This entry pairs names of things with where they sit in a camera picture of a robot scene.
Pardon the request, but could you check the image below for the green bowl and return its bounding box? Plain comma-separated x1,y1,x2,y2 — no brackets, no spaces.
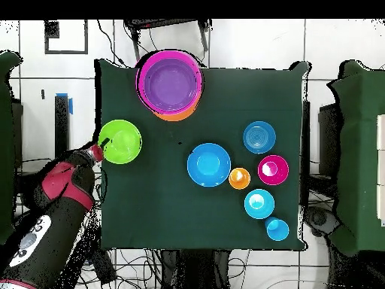
98,119,143,166

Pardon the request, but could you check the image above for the large pink bowl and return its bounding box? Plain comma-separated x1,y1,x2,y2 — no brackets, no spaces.
135,50,203,116

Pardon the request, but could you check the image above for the large orange bowl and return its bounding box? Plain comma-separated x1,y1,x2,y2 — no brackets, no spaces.
153,99,202,123

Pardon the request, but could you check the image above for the black bench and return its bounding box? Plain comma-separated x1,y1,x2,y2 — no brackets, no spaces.
13,94,71,193
301,100,342,208

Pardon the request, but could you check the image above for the blue tape strip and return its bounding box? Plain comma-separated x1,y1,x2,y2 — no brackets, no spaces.
56,93,74,115

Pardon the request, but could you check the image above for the green clothed side table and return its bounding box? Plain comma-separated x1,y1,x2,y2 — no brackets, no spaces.
0,50,29,245
326,59,385,257

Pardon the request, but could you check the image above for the black floor box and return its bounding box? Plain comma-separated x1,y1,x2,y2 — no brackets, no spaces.
89,249,117,286

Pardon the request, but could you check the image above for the black stool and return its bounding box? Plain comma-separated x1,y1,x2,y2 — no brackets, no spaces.
123,19,214,63

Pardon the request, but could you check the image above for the orange cup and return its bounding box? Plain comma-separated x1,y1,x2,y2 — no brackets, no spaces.
228,167,251,190

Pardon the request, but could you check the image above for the dark green tablecloth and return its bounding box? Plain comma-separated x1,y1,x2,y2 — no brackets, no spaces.
93,58,311,253

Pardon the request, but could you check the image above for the translucent blue bowl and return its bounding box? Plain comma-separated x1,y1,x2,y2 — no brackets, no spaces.
242,120,277,155

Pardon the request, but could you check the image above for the small ribbed cyan bowl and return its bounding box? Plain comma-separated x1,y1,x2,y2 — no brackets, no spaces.
244,188,275,220

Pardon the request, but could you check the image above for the small crimson bowl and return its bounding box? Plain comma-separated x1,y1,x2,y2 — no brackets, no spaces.
257,154,290,187

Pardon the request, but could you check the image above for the blue cup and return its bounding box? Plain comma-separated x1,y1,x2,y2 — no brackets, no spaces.
264,216,290,242

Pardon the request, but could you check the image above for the white drawer unit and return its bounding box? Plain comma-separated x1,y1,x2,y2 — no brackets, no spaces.
376,114,385,227

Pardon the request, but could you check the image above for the black square frame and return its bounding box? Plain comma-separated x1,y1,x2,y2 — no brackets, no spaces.
44,19,89,56

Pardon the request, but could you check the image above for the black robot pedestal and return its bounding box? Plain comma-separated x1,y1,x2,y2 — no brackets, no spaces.
160,249,230,289

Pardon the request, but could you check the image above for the grey pedestal leg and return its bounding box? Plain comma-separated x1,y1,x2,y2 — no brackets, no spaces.
303,205,341,239

